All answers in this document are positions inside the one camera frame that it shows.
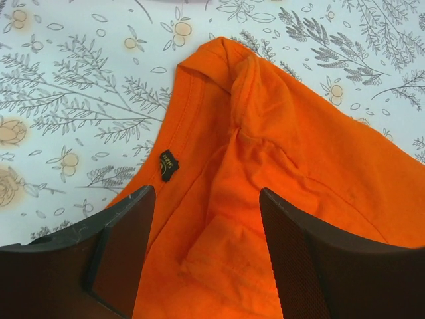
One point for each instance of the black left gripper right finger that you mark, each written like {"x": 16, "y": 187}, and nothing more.
{"x": 322, "y": 271}

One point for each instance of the orange t shirt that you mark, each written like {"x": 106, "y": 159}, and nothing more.
{"x": 237, "y": 124}

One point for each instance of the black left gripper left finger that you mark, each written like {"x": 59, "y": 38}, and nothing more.
{"x": 90, "y": 269}

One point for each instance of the floral table cloth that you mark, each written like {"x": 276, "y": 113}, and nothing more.
{"x": 85, "y": 85}

